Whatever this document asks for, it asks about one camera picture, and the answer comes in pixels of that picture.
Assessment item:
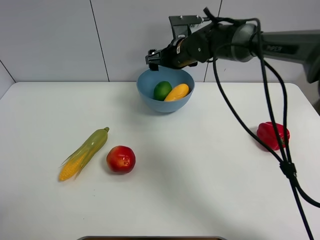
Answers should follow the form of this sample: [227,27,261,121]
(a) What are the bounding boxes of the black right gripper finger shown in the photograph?
[145,49,167,71]

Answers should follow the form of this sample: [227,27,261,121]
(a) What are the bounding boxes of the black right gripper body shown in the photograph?
[164,23,235,68]

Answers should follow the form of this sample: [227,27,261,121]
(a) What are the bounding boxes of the green lime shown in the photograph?
[153,81,173,101]

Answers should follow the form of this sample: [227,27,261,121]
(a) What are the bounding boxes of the yellow mango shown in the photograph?
[164,83,189,102]

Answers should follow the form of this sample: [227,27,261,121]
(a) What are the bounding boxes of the red yellow apple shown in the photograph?
[106,145,136,174]

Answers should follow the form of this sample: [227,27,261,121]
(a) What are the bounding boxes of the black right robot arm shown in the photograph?
[145,23,320,83]

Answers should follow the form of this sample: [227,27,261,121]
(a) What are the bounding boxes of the blue plastic bowl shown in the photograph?
[136,67,195,113]

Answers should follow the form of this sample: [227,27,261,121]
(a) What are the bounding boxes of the red bell pepper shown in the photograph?
[256,121,290,151]

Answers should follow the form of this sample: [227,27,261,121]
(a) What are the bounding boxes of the corn cob with husk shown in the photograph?
[58,127,110,182]

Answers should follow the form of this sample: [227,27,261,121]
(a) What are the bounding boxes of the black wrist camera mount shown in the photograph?
[168,15,210,40]

